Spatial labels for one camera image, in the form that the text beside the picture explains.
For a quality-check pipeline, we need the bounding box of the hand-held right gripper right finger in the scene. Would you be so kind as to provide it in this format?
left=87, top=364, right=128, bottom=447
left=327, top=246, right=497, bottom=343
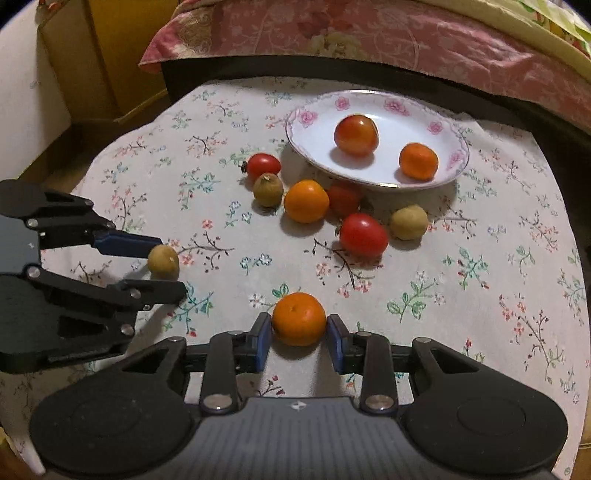
left=327, top=315, right=485, bottom=415

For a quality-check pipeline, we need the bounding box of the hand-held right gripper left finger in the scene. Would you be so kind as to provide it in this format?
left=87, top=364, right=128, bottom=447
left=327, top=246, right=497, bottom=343
left=113, top=313, right=273, bottom=415

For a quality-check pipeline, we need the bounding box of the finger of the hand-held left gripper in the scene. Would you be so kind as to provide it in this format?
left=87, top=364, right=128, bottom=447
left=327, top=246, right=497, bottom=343
left=28, top=191, right=163, bottom=258
left=27, top=266, right=188, bottom=344

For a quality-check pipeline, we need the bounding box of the brown longan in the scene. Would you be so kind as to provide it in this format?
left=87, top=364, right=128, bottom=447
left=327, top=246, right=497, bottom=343
left=147, top=245, right=180, bottom=280
left=390, top=204, right=429, bottom=241
left=253, top=173, right=284, bottom=208

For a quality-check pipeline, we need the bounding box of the orange mandarin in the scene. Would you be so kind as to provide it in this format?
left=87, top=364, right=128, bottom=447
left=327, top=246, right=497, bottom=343
left=399, top=143, right=439, bottom=181
left=272, top=292, right=328, bottom=347
left=283, top=179, right=330, bottom=224

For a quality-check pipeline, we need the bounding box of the red tomato with dark stem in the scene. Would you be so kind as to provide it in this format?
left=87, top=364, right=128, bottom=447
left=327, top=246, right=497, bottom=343
left=241, top=153, right=282, bottom=182

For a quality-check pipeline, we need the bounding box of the white plate with pink flowers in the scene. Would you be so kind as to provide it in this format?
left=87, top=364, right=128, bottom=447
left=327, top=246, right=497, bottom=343
left=285, top=90, right=470, bottom=191

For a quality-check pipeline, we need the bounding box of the floral white tablecloth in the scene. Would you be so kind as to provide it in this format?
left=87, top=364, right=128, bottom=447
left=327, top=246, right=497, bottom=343
left=0, top=76, right=591, bottom=467

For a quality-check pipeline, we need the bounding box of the brown cardboard box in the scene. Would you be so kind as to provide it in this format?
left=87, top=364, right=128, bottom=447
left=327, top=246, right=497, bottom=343
left=39, top=0, right=181, bottom=123

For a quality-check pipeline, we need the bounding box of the large red tomato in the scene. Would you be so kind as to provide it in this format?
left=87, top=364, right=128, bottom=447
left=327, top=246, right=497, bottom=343
left=334, top=114, right=380, bottom=157

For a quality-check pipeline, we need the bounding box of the pink floral bed sheet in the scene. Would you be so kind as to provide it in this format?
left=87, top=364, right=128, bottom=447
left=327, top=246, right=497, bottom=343
left=139, top=0, right=591, bottom=132

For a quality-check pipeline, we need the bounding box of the yellow green floral quilt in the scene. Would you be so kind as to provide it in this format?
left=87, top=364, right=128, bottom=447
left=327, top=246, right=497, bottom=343
left=425, top=0, right=591, bottom=70

